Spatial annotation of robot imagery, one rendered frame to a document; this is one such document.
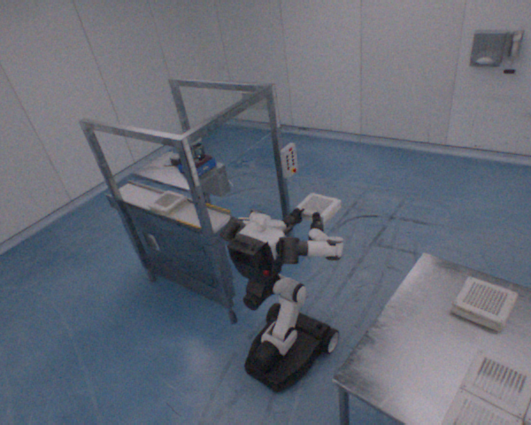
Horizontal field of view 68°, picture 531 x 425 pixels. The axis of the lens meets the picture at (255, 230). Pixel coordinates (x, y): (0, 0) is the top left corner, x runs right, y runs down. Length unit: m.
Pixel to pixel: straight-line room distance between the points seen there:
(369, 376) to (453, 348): 0.45
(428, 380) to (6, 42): 5.32
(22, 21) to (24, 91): 0.77
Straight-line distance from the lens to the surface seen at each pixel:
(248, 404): 3.11
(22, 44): 5.78
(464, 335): 2.34
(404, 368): 2.16
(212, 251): 2.96
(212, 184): 2.97
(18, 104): 5.73
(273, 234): 2.29
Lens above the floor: 2.67
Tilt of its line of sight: 36 degrees down
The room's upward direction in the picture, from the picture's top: 11 degrees counter-clockwise
